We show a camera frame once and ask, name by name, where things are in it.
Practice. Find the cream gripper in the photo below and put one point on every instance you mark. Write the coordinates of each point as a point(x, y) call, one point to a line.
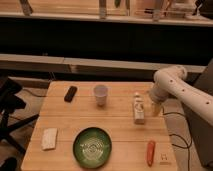
point(156, 109)

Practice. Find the white plastic bottle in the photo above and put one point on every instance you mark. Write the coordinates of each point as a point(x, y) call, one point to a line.
point(138, 109)

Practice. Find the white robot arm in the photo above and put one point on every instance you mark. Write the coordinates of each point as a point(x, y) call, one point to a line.
point(171, 80)

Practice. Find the green ceramic bowl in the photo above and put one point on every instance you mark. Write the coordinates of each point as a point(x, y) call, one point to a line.
point(92, 147)

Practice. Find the orange carrot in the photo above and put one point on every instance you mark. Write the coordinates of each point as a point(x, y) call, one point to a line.
point(150, 152)

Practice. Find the white paper cup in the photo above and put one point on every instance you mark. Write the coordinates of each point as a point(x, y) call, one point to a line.
point(100, 94)

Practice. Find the wooden table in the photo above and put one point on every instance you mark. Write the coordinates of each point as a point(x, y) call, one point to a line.
point(129, 140)

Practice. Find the black rectangular block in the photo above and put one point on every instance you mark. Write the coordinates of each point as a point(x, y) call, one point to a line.
point(70, 94)

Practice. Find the black office chair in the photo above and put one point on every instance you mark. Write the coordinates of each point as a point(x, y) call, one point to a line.
point(9, 102)

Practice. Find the long grey shelf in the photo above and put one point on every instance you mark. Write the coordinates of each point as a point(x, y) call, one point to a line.
point(64, 65)

